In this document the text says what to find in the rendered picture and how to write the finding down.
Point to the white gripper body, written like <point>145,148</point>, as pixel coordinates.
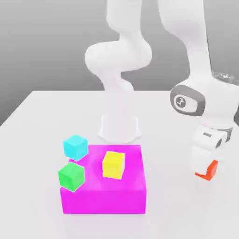
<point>200,158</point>

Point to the small orange-red cube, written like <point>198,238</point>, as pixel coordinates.
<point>212,170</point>

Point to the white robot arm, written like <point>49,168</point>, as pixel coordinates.
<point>119,56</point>

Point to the small yellow cube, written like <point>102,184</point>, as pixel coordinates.
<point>113,165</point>

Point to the small cyan cube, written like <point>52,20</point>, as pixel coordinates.
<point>75,147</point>

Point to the small green cube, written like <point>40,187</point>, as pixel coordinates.
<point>71,176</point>

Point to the large magenta box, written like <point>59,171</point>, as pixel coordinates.
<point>104,199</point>

